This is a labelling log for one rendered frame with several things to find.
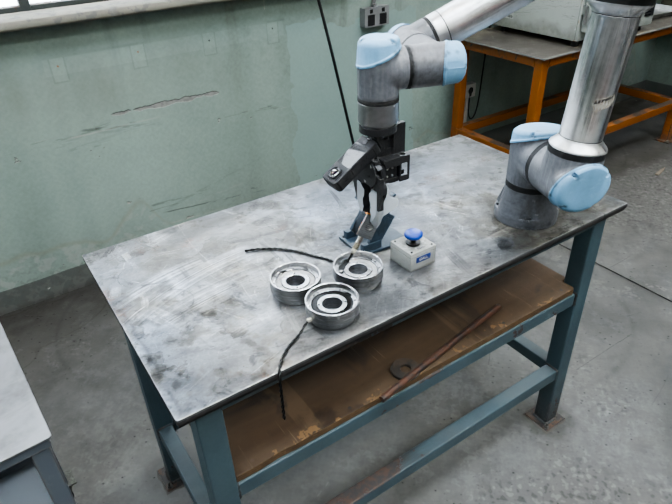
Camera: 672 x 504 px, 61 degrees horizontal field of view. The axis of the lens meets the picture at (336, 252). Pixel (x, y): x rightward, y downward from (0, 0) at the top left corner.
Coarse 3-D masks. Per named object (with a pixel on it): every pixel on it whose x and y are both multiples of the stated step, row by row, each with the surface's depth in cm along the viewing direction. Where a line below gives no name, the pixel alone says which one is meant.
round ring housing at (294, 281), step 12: (288, 264) 121; (300, 264) 121; (312, 264) 120; (276, 276) 119; (288, 276) 118; (300, 276) 119; (276, 288) 113; (288, 288) 115; (300, 288) 115; (288, 300) 114; (300, 300) 114
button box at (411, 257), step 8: (400, 240) 126; (408, 240) 125; (416, 240) 125; (424, 240) 126; (392, 248) 126; (400, 248) 123; (408, 248) 123; (416, 248) 123; (424, 248) 123; (432, 248) 124; (392, 256) 127; (400, 256) 124; (408, 256) 122; (416, 256) 122; (424, 256) 123; (432, 256) 125; (400, 264) 125; (408, 264) 123; (416, 264) 123; (424, 264) 125
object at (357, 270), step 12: (348, 252) 123; (360, 252) 124; (336, 264) 122; (348, 264) 121; (360, 264) 122; (336, 276) 118; (360, 276) 118; (372, 276) 116; (360, 288) 116; (372, 288) 118
